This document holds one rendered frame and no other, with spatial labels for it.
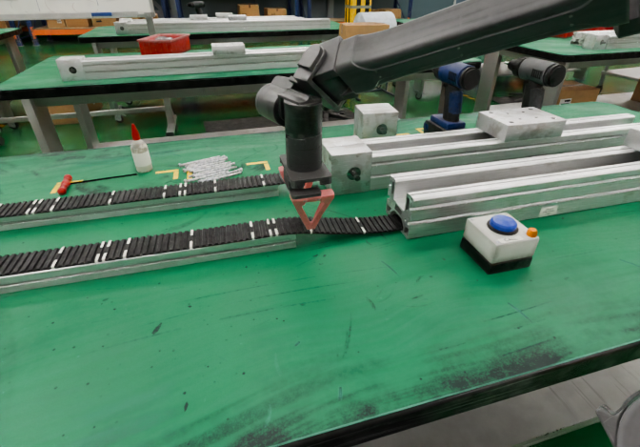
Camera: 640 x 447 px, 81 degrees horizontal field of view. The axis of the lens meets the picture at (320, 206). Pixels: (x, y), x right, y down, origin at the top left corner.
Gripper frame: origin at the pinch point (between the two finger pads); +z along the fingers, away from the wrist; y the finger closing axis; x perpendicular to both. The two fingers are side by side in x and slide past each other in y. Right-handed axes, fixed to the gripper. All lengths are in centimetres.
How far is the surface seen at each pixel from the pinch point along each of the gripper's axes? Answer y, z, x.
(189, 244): -0.7, 2.5, 19.8
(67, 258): 0.5, 2.5, 38.0
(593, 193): -5, 3, -59
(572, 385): -12, 62, -72
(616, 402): -19, 62, -80
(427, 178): 2.0, -2.4, -24.3
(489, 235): -14.8, -0.4, -26.1
